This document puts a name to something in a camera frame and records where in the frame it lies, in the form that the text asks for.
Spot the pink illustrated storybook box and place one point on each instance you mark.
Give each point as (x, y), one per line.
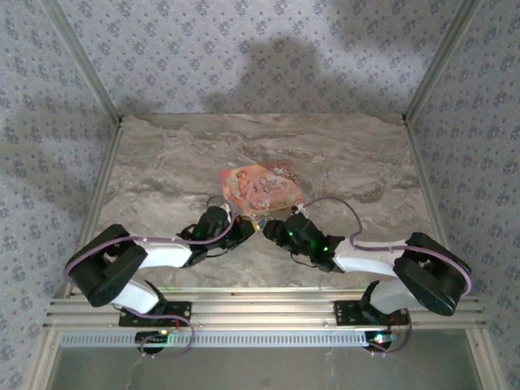
(260, 187)

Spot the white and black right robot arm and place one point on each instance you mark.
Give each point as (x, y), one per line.
(365, 260)

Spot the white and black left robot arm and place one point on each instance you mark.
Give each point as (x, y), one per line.
(162, 254)

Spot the controller board with green light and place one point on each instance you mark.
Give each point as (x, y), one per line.
(378, 340)
(152, 339)

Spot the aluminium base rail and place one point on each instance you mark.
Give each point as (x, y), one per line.
(264, 308)

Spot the aluminium table edge rail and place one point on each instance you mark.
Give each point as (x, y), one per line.
(426, 178)
(103, 174)

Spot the aluminium frame post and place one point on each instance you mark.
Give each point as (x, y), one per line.
(86, 61)
(440, 61)

